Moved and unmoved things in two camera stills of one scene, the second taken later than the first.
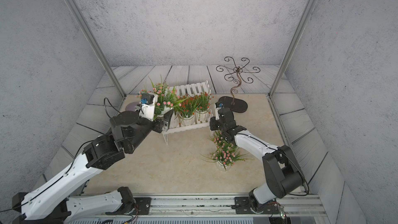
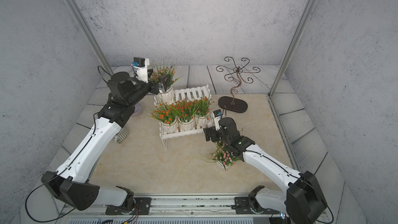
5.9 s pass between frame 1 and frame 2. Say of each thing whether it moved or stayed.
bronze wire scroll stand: stayed
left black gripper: moved
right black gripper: moved
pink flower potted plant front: stayed
